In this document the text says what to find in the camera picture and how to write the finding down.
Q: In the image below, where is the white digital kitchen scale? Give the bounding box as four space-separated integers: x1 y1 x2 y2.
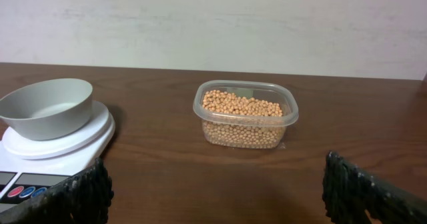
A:
1 101 115 211

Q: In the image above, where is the pile of soybeans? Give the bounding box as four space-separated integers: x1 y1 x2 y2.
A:
201 89 287 149

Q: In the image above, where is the clear plastic container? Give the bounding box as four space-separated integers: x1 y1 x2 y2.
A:
193 80 299 149

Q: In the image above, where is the grey round bowl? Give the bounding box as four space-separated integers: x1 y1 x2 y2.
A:
1 78 93 141

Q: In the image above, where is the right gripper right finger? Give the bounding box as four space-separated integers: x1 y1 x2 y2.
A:
322 151 426 224

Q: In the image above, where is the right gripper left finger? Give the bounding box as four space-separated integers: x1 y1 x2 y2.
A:
1 158 114 224

